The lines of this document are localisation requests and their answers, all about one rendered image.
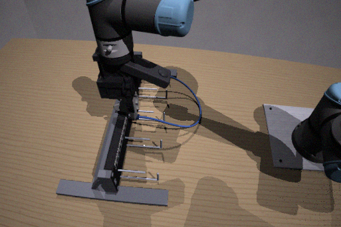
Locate grey network port rack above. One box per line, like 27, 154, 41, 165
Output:
56, 109, 169, 206

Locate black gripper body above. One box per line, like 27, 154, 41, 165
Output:
92, 47, 138, 100

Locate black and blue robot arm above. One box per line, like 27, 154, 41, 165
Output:
86, 0, 341, 183

